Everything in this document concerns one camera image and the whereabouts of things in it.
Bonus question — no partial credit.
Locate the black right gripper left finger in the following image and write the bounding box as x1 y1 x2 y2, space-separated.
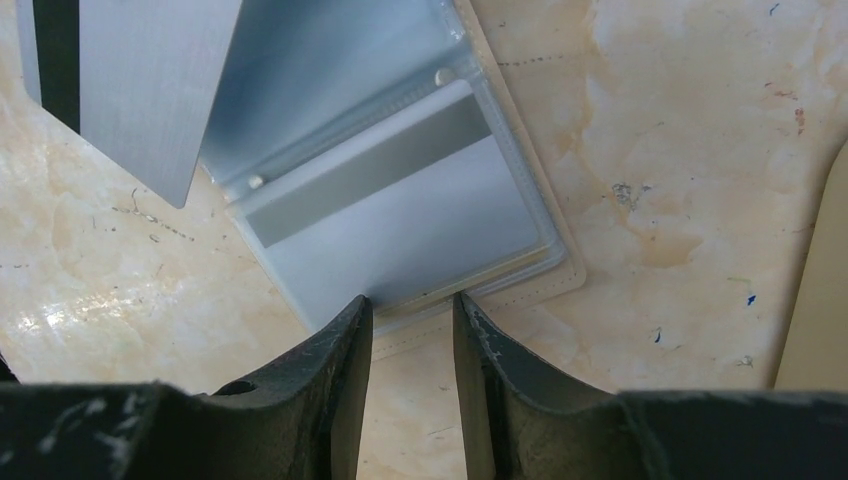
1 296 373 479

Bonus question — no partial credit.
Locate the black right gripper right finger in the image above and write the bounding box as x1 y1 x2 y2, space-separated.
452 293 847 479

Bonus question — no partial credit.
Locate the beige oval card tray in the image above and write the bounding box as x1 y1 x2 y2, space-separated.
774 147 847 392

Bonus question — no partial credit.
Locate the silver card black stripe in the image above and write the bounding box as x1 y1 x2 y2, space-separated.
16 1 241 208

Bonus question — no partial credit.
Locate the beige card holder wallet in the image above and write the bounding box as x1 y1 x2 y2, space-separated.
200 1 586 355

